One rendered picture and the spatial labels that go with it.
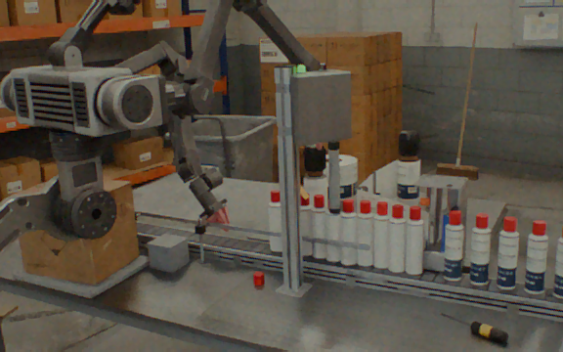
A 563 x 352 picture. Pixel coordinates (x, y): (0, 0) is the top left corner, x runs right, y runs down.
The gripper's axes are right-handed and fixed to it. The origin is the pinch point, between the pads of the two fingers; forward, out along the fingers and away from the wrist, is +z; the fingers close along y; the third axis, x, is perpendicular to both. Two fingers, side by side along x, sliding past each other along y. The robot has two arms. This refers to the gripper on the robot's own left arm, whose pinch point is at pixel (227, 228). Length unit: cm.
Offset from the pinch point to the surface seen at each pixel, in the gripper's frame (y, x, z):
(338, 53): 327, 57, -87
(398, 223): -2, -54, 30
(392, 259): -2, -46, 38
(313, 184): 24.2, -23.6, 4.7
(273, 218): -2.0, -19.4, 7.0
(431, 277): -1, -52, 49
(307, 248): -1.0, -22.6, 21.3
